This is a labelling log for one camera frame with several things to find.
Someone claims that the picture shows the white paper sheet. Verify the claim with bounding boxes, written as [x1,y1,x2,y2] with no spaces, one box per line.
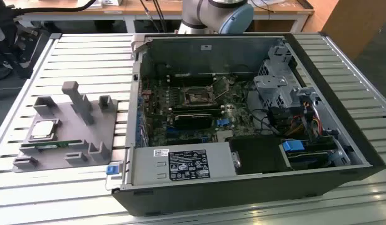
[251,0,303,8]

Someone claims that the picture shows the black open PC case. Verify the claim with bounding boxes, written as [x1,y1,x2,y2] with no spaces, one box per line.
[112,32,386,218]

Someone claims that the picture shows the silver metal drive cage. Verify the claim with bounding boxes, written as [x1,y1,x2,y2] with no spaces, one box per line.
[253,45,323,111]

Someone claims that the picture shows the wooden desk white legs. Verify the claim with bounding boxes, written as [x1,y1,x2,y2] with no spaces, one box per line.
[15,0,316,33]

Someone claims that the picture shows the metal socket cover frame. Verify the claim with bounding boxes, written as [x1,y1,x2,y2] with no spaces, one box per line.
[211,76,235,94]

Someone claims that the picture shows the thin wire locking lever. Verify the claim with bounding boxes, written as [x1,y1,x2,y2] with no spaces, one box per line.
[216,87,237,99]

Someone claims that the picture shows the silver finned heatsink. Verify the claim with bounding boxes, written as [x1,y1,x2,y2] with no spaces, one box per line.
[217,130,236,143]

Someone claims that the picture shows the black RAM slot bank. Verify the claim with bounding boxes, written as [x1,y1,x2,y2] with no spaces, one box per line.
[169,73,215,87]
[172,105,221,115]

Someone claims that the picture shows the silver power supply with label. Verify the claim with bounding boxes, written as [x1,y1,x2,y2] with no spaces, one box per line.
[131,146,237,186]

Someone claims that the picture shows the grey plastic parts rack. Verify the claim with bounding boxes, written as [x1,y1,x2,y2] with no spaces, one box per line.
[11,81,120,173]

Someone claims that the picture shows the black graphics card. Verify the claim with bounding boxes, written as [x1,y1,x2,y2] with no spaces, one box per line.
[173,113,215,129]

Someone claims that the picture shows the black wire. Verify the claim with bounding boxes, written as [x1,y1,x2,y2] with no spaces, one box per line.
[248,109,284,137]

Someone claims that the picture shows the black disk bay cover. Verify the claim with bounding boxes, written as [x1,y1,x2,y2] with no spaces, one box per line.
[229,136,295,176]

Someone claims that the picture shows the green motherboard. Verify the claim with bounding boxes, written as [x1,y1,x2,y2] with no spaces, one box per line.
[139,75,264,147]

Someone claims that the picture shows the silver square CPU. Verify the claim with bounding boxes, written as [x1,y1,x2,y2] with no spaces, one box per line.
[30,120,62,141]

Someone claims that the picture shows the green RAM stick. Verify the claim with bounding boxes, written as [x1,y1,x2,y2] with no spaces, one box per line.
[20,139,83,149]

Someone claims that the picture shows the thick black cable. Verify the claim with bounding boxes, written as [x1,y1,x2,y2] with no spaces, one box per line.
[11,0,99,15]

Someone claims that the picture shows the yellow red wire bundle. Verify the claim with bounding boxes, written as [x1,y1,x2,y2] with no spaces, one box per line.
[287,100,323,139]

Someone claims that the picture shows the brown wooden cabinet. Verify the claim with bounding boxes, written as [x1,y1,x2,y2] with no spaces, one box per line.
[303,0,386,62]

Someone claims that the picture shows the blue disk carrier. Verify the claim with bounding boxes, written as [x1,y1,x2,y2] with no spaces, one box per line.
[283,139,305,154]

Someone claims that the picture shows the CPU socket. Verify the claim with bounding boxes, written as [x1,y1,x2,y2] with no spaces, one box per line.
[183,87,217,106]

